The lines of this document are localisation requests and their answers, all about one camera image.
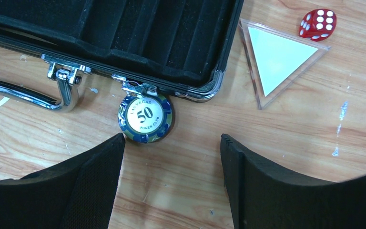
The black aluminium poker case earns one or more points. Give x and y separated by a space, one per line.
174 47

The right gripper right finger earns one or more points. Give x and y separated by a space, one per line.
265 195

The red die lower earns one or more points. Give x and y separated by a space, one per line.
317 25

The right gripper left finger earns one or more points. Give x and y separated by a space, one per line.
77 193

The clear triangle marker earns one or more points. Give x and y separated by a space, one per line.
276 59

